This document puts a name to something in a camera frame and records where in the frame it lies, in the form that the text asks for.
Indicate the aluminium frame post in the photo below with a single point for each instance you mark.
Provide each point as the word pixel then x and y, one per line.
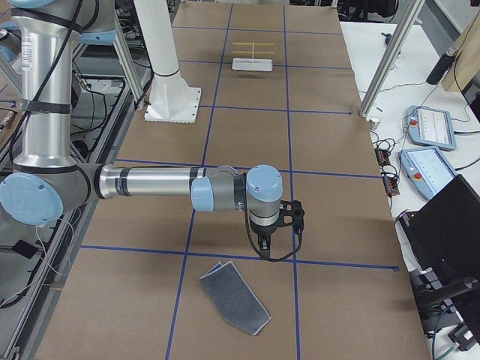
pixel 391 53

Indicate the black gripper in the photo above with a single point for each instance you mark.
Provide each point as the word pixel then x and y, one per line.
pixel 263 230

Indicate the teach pendant tablet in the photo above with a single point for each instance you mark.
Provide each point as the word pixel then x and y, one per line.
pixel 430 127
pixel 428 169

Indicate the white central pedestal column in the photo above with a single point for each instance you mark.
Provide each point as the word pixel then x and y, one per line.
pixel 171 99

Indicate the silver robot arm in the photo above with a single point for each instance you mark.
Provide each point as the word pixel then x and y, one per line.
pixel 47 182

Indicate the wooden board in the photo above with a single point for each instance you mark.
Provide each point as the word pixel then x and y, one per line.
pixel 466 63

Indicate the far teach pendant tablet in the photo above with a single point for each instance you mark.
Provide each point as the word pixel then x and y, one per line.
pixel 430 127

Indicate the black bottle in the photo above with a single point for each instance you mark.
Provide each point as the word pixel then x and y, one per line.
pixel 443 64

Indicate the near teach pendant tablet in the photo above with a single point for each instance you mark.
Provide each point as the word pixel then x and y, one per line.
pixel 428 169

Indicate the small metal cylinder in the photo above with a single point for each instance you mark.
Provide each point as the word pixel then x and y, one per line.
pixel 373 123

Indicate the wooden towel rack white base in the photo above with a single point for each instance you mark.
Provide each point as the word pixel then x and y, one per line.
pixel 250 59

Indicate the grey blue towel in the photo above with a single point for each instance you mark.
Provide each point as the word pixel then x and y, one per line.
pixel 233 298

